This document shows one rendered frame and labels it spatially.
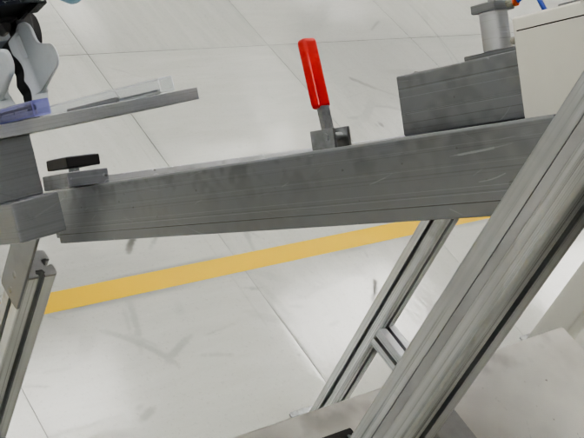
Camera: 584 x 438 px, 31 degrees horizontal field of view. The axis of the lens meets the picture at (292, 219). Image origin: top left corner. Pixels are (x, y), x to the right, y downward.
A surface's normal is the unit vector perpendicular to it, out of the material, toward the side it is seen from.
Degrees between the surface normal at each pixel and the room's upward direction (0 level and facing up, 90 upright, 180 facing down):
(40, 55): 86
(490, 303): 90
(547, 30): 90
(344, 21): 0
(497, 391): 0
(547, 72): 90
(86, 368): 0
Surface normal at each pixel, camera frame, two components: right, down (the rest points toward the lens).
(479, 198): -0.77, 0.14
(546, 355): 0.35, -0.72
